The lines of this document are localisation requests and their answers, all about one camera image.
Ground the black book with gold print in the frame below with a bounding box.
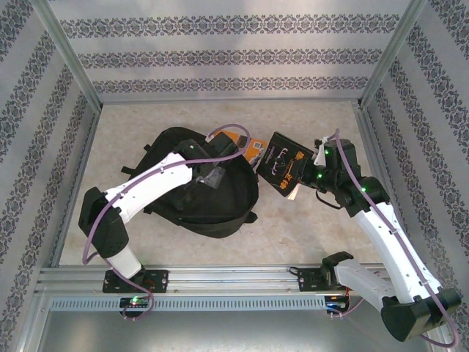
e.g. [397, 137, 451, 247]
[256, 131, 315, 202]

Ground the orange book with torn cover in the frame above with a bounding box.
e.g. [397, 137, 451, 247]
[215, 126, 267, 172]

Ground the black fabric backpack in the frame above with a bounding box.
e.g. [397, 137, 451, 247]
[120, 126, 260, 240]

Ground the right controller board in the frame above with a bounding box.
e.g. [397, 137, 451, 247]
[325, 293, 351, 315]

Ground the controller board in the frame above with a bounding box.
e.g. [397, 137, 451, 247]
[119, 296, 150, 309]
[325, 293, 351, 315]

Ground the left controller board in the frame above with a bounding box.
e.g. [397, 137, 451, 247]
[119, 296, 150, 309]

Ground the grey metal front panel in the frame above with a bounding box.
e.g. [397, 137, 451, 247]
[34, 309, 446, 352]

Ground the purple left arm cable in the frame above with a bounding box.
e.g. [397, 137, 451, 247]
[82, 124, 252, 323]

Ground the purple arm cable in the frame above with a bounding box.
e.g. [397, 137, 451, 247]
[328, 128, 461, 348]
[82, 124, 252, 323]

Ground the aluminium side rail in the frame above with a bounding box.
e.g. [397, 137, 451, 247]
[49, 108, 102, 268]
[351, 102, 418, 264]

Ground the aluminium rear rail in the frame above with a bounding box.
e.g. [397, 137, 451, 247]
[98, 95, 363, 106]

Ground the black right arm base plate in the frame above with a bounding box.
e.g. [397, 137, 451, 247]
[289, 266, 366, 293]

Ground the aluminium mounting rail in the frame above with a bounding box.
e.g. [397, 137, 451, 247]
[34, 265, 432, 294]

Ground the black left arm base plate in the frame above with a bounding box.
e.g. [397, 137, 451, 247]
[102, 269, 169, 294]

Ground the aluminium frame post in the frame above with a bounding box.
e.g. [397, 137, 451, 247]
[357, 0, 428, 109]
[29, 0, 103, 113]

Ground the grey slotted cable duct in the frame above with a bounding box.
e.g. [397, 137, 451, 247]
[49, 295, 327, 312]

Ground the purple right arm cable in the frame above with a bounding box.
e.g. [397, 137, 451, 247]
[328, 128, 461, 348]

